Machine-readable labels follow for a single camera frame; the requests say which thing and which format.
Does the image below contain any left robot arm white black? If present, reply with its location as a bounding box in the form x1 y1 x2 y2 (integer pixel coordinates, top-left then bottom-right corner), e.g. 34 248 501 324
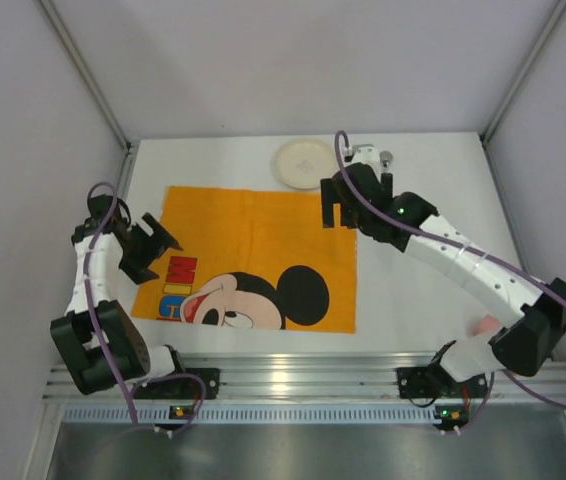
50 194 183 395

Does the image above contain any pink plastic cup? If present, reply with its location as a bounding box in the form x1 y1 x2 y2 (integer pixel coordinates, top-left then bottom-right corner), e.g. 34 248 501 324
469 315 503 338

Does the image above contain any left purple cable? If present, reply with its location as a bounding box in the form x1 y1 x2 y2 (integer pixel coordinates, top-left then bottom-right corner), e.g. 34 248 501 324
86 182 209 436

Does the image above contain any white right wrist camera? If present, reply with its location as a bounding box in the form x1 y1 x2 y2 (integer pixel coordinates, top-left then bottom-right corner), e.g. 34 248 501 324
341 144 381 173

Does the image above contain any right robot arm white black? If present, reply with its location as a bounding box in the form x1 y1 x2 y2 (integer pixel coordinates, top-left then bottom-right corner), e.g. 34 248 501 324
320 163 566 395

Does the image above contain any cream round plate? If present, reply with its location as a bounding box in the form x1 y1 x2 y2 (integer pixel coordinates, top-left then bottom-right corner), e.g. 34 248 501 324
272 138 338 190

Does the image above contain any spoon with green handle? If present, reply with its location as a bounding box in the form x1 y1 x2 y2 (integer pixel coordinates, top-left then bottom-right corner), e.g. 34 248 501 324
379 150 393 172

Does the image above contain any slotted cable duct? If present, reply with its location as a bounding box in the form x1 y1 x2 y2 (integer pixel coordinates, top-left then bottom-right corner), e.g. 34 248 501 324
57 403 469 425

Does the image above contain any orange Mickey Mouse placemat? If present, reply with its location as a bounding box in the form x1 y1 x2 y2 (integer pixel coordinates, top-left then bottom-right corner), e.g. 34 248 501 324
132 186 357 334

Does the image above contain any aluminium mounting rail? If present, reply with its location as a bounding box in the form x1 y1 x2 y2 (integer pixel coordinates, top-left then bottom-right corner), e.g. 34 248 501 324
43 353 566 403

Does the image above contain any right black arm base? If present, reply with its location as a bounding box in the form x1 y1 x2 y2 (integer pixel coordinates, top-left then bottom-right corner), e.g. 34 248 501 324
396 362 489 406

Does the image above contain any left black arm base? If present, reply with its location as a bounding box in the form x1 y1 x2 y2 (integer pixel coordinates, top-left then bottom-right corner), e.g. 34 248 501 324
131 345 221 400

